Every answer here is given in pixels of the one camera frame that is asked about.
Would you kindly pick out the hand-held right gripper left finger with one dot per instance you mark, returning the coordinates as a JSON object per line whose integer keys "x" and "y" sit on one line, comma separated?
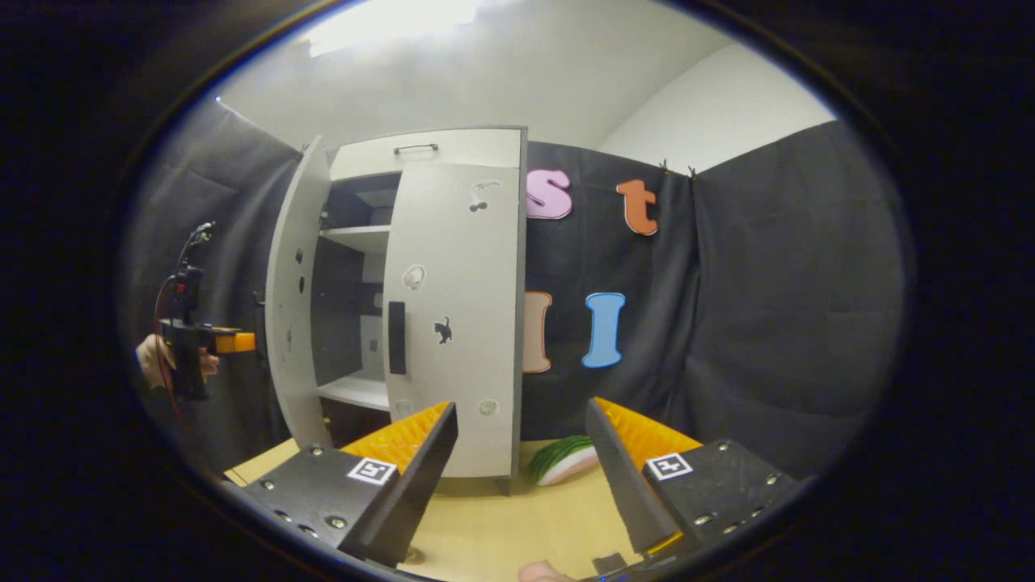
{"x": 416, "y": 501}

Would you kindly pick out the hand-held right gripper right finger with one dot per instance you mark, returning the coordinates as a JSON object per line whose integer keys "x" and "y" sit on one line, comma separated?
{"x": 623, "y": 485}

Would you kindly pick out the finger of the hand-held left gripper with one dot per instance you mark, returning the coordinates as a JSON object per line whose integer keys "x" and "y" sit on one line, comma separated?
{"x": 236, "y": 343}

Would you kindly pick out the white cabinet door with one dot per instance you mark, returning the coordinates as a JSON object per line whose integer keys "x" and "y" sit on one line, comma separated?
{"x": 461, "y": 283}
{"x": 295, "y": 242}

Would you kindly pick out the white and grey cabinet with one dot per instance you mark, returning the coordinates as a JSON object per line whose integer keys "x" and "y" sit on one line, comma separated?
{"x": 356, "y": 234}

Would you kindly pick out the white cabinet drawer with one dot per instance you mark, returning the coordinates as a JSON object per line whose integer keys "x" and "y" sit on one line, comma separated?
{"x": 469, "y": 149}

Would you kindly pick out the watermelon slice toy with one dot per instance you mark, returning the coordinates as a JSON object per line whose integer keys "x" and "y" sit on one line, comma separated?
{"x": 562, "y": 462}

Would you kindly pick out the black backdrop cloth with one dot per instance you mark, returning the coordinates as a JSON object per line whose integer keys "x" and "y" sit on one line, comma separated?
{"x": 768, "y": 283}

